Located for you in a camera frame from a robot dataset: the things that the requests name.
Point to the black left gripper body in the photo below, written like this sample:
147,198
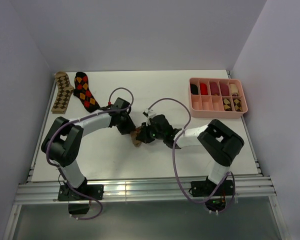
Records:
125,123

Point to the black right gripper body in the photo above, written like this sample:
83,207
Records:
151,134

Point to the beige orange brown argyle sock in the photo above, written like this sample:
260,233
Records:
133,135

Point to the black red yellow argyle sock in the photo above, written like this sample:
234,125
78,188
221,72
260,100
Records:
83,93

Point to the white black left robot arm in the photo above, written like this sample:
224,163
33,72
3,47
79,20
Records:
63,140

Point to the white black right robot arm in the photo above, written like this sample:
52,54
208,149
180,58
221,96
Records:
222,143

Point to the black rolled sock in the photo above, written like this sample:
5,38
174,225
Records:
194,89

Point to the pink divided organizer tray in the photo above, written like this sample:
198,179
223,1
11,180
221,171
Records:
211,106

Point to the red rolled sock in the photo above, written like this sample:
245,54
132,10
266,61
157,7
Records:
203,89

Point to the dark pink rolled sock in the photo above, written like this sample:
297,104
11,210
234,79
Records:
214,89

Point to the brown yellow argyle rolled sock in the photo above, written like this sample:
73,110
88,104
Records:
227,104

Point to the magenta rolled sock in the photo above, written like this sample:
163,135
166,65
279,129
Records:
224,89

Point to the brown cream argyle rolled sock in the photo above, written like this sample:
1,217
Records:
237,105

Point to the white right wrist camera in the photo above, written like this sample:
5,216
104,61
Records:
149,114

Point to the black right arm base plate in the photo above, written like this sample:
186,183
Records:
204,188

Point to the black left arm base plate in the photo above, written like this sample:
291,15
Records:
92,190

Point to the black box under rail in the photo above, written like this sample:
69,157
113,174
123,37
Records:
78,208

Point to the aluminium table edge rail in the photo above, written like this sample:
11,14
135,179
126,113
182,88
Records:
38,146

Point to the aluminium front mounting rail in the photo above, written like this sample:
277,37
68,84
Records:
161,189

